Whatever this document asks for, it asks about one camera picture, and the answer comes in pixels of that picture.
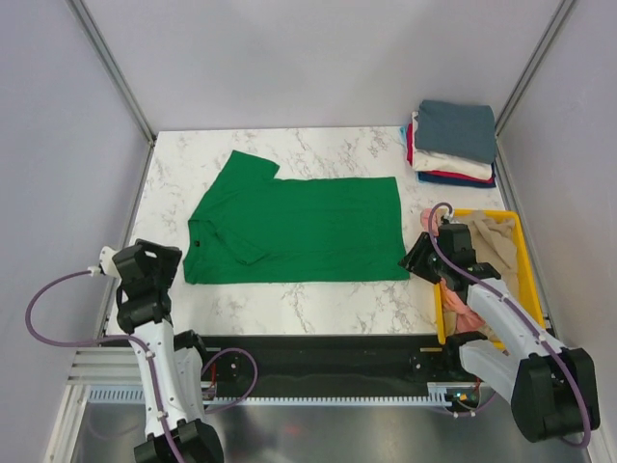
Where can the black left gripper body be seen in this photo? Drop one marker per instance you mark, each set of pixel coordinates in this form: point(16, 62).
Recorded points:
point(164, 265)

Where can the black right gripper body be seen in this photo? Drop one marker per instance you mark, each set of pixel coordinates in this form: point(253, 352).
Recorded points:
point(439, 268)

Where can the beige t shirt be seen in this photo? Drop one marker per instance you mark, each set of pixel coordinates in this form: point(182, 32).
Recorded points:
point(492, 243)

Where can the pink t shirt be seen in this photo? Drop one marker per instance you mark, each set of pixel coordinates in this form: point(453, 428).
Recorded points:
point(457, 316)

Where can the yellow plastic bin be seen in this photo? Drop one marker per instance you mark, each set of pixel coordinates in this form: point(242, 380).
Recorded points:
point(528, 295)

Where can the green t shirt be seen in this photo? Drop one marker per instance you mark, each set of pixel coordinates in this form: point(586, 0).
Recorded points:
point(253, 227)

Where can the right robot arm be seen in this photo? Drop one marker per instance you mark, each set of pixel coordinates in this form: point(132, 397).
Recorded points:
point(551, 389)

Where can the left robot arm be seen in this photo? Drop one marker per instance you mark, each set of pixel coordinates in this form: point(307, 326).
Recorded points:
point(169, 364)

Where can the folded navy t shirt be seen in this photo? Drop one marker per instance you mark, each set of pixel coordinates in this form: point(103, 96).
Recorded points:
point(452, 179)

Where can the folded cream t shirt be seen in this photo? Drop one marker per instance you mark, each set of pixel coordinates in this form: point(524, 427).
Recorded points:
point(453, 165)

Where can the folded red t shirt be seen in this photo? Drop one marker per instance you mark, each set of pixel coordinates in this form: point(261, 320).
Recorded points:
point(463, 176)

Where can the folded light blue t shirt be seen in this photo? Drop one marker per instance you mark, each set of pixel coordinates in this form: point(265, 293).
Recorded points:
point(403, 130)

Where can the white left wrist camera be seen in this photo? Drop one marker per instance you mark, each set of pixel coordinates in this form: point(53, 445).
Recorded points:
point(106, 265)

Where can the aluminium extrusion rail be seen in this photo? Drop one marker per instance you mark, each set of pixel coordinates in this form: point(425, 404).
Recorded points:
point(104, 366)

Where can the white slotted cable duct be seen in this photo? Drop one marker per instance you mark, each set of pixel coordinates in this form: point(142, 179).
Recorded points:
point(437, 396)

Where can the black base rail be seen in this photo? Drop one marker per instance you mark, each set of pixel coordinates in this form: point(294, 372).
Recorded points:
point(354, 366)

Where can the right aluminium frame post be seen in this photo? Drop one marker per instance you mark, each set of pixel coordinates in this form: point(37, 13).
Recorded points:
point(540, 52)

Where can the aluminium frame post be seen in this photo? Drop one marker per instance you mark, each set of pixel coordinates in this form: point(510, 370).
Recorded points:
point(106, 57)
point(540, 52)

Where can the left aluminium frame post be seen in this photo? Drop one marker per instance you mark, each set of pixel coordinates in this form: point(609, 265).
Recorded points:
point(106, 57)

